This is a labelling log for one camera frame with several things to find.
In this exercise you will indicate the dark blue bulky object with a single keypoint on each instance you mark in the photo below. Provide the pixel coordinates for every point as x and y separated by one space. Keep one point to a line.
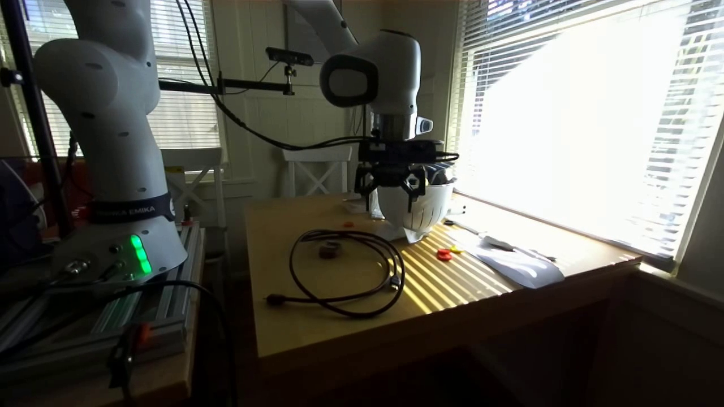
18 211

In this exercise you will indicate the small yellow cap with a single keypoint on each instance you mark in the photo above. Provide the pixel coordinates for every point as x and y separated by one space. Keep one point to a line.
455 249

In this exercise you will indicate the wooden table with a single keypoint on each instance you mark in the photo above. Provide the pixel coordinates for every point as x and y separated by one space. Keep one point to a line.
318 331

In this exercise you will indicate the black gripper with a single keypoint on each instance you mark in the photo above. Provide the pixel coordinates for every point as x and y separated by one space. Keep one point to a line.
392 171

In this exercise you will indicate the aluminium rail frame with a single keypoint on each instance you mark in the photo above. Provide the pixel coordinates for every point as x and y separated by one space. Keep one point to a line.
90 331

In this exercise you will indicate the white bowl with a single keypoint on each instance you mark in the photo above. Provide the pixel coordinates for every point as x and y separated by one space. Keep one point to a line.
409 217

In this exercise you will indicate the white window blinds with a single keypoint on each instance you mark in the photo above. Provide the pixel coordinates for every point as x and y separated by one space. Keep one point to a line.
189 120
680 113

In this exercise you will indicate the black boom bar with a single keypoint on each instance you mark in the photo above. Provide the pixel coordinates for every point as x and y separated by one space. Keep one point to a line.
249 83

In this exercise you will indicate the black camera on boom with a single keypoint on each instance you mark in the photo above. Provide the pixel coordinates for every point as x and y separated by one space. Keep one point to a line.
291 54

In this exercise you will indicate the small red cap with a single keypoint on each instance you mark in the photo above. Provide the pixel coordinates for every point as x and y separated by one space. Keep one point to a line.
443 253

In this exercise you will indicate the black stand pole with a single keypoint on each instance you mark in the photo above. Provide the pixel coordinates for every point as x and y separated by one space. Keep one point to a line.
41 143

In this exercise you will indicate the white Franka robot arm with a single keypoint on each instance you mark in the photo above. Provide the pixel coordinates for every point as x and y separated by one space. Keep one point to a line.
97 98

